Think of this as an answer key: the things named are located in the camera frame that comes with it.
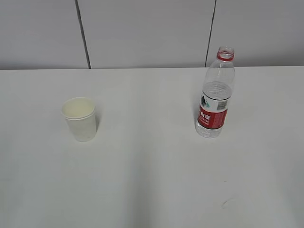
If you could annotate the white paper cup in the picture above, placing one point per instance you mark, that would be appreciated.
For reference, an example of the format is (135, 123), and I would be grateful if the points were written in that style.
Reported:
(79, 114)

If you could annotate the clear plastic water bottle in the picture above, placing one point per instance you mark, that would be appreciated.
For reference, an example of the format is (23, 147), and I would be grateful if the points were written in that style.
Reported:
(216, 93)

